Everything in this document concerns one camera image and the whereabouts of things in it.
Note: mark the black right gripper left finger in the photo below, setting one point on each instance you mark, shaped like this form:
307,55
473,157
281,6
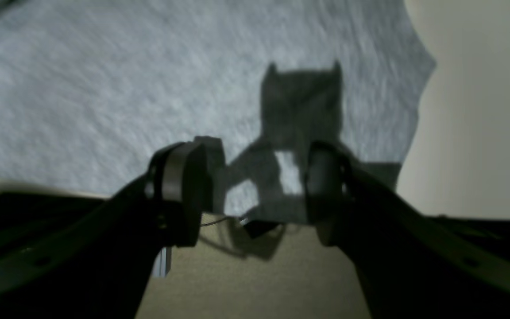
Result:
91,258

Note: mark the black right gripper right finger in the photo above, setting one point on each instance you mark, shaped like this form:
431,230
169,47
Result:
409,266

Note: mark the grey T-shirt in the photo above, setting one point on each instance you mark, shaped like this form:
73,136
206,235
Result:
89,89

